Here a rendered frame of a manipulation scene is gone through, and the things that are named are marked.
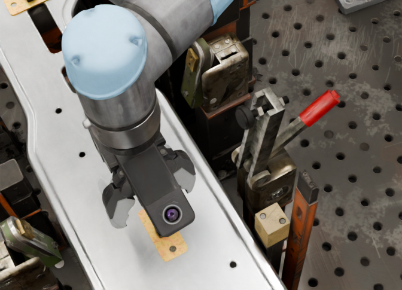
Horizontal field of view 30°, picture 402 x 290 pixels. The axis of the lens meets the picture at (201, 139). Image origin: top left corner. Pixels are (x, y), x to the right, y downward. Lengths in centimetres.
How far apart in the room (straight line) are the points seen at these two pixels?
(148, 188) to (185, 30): 19
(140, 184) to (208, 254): 24
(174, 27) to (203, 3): 4
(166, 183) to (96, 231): 26
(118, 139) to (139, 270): 31
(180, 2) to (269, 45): 84
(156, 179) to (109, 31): 21
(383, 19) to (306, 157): 36
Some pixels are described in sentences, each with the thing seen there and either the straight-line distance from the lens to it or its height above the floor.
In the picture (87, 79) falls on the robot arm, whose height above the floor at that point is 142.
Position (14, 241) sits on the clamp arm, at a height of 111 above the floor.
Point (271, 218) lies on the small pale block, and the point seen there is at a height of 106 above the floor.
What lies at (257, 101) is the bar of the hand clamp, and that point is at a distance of 88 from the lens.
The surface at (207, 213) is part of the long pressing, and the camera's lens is 104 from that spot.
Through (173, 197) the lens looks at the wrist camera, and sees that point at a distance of 82.
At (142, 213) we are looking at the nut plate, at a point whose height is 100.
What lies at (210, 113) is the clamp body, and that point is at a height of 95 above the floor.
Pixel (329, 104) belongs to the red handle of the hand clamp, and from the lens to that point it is 96.
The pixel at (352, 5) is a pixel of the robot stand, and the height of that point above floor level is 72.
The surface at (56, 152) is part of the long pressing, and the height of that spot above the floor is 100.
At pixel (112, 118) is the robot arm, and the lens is 72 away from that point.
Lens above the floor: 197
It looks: 63 degrees down
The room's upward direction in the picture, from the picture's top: 6 degrees counter-clockwise
